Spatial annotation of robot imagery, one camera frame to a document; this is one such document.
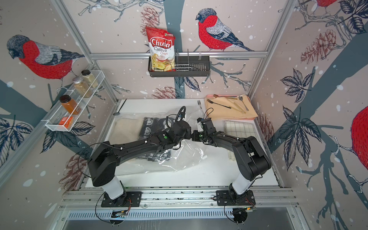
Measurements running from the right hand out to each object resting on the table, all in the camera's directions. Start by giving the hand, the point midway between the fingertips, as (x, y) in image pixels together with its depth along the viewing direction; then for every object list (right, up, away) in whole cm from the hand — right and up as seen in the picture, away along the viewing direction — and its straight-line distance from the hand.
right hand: (190, 135), depth 93 cm
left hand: (+1, +7, -10) cm, 12 cm away
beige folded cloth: (-45, +3, +5) cm, 46 cm away
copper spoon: (+24, +29, +29) cm, 48 cm away
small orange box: (-58, +11, -28) cm, 65 cm away
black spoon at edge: (-58, +14, +19) cm, 63 cm away
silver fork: (+8, +22, +25) cm, 35 cm away
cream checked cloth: (+37, +4, +4) cm, 37 cm away
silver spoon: (+44, +27, +29) cm, 60 cm away
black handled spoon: (+17, +24, +27) cm, 40 cm away
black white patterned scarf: (-27, +6, +4) cm, 28 cm away
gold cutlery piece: (+42, +16, +19) cm, 49 cm away
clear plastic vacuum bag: (0, -7, -16) cm, 18 cm away
